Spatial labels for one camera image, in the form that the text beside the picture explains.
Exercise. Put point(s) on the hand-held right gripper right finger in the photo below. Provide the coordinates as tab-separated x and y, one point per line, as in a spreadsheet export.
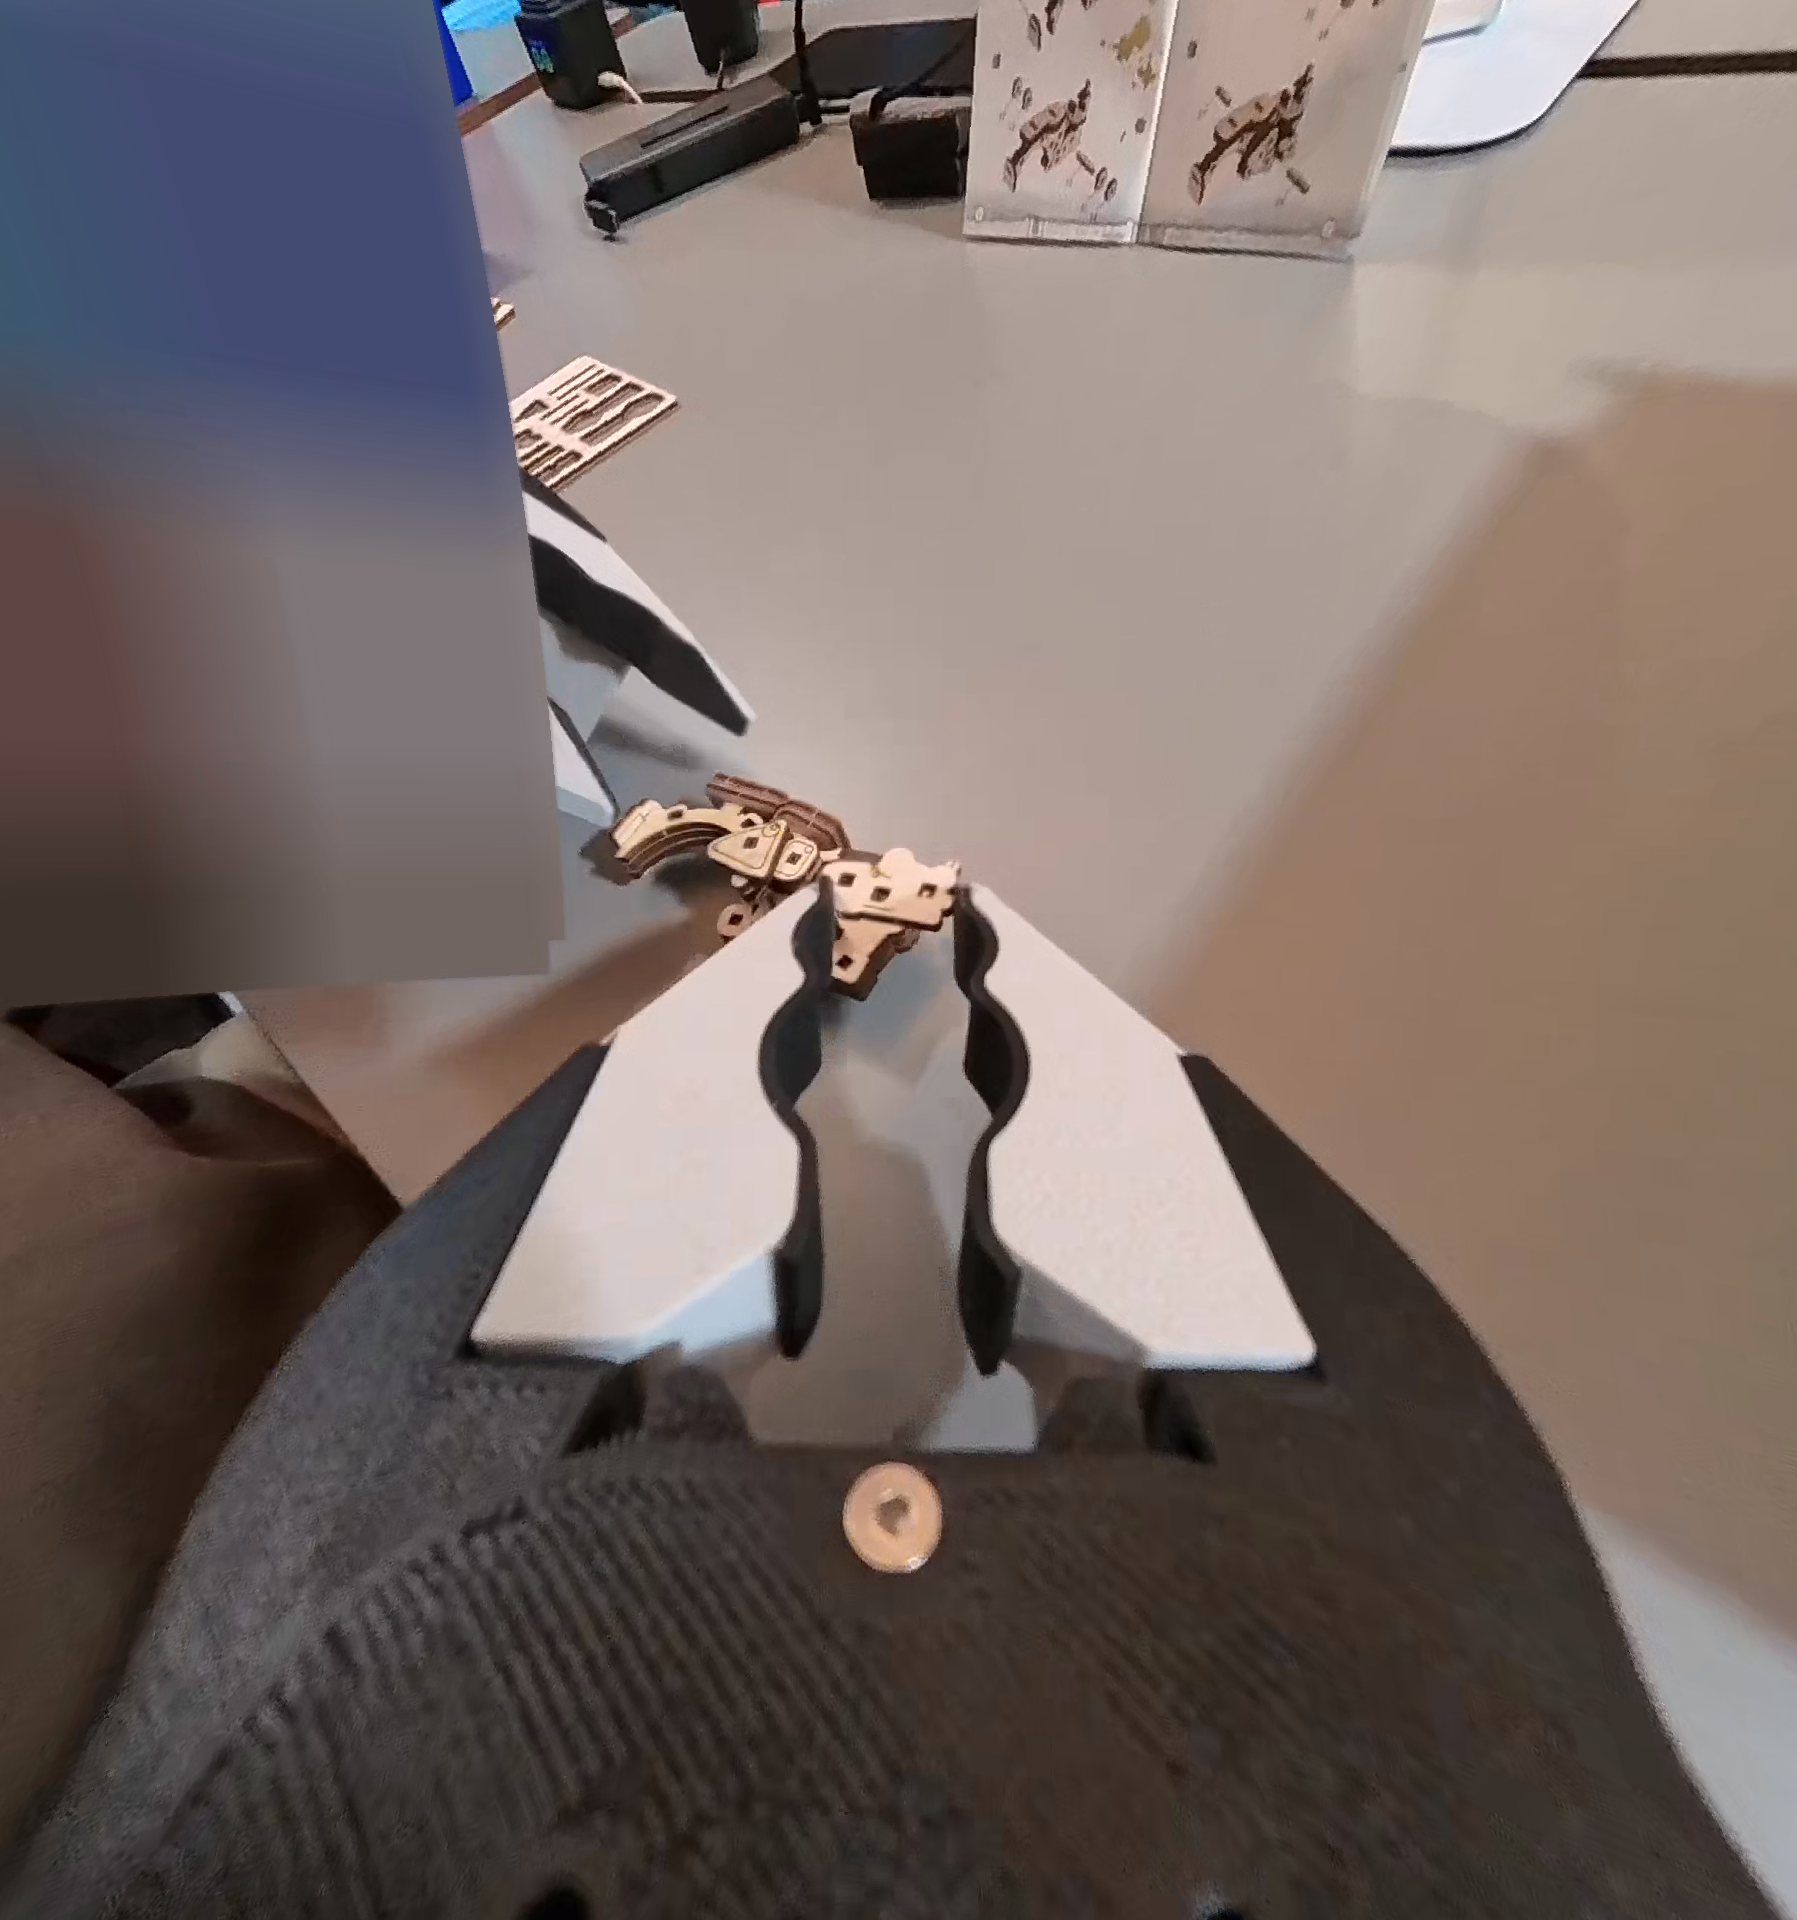
1138	1199

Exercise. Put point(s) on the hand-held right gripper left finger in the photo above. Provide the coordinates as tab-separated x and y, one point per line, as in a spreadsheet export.
642	1199

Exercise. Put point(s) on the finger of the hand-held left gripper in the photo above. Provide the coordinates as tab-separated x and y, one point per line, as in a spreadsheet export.
613	606
575	691

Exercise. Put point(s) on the layered wooden puzzle model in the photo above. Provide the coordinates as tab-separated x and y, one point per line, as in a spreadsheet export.
673	834

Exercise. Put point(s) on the small wooden puzzle piece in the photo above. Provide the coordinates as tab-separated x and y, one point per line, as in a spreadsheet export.
898	888

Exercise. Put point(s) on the grey desk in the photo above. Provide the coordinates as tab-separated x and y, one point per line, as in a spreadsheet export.
1063	524

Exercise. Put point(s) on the punched-out wooden puzzle sheet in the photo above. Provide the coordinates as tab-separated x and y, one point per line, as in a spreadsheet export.
654	401

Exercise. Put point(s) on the black rectangular device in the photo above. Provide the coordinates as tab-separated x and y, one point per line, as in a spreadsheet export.
688	141

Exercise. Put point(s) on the black power adapter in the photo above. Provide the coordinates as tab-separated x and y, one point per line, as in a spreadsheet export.
913	149

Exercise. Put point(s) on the person's trousers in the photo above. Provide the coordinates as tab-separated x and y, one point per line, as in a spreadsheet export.
88	1350

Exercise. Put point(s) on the acrylic instruction sheet stand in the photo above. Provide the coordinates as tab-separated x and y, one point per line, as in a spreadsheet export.
1079	89

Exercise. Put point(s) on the white stand base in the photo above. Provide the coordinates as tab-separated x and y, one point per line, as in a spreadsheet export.
1512	74

